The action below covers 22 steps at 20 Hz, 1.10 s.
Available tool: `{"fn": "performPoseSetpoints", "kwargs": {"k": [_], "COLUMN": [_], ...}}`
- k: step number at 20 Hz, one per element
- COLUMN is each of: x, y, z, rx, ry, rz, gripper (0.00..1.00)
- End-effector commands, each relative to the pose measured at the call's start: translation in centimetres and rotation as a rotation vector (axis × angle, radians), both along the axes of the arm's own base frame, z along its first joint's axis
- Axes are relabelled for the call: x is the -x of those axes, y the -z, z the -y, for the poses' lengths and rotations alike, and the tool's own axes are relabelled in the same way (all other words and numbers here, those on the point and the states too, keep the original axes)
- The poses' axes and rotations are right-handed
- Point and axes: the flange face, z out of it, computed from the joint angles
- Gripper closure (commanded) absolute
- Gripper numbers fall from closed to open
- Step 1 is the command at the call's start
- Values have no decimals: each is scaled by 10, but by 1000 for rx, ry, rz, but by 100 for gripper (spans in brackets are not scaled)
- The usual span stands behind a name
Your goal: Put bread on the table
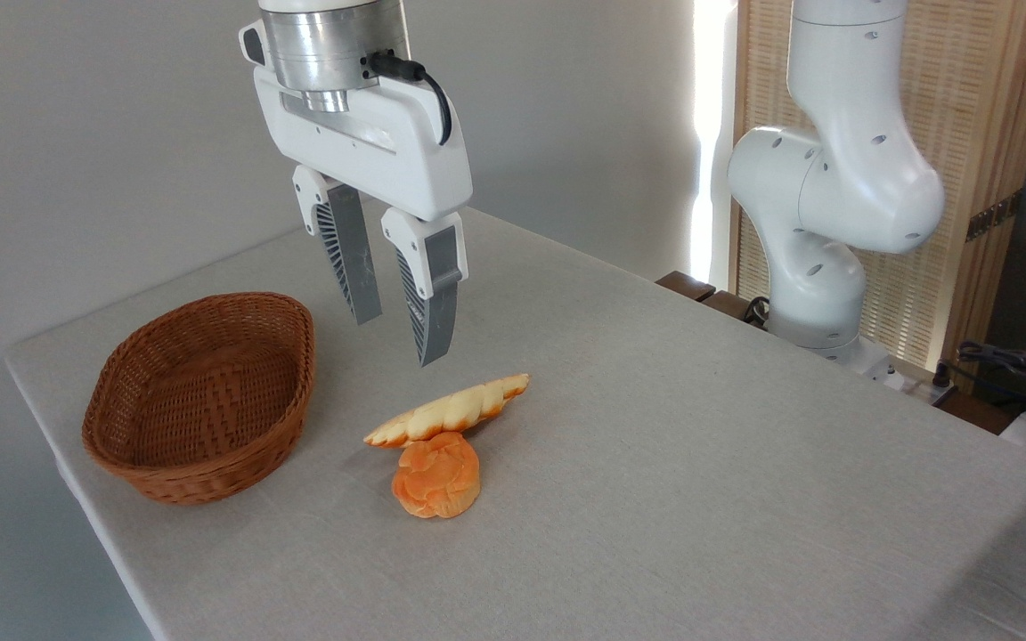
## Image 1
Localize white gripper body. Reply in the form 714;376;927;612
239;22;475;222

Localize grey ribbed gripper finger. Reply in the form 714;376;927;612
379;207;470;369
291;163;384;327

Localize long braided pale bread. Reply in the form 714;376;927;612
362;372;532;450

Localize round orange bread bun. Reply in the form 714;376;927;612
390;432;483;520

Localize brown wicker basket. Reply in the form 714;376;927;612
81;292;316;507

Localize light grey tablecloth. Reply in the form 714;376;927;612
4;205;1026;641

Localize brass screen hinge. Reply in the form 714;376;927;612
965;190;1025;243

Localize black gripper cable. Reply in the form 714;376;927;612
361;50;454;147

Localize black cable bundle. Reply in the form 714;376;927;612
956;341;1026;419

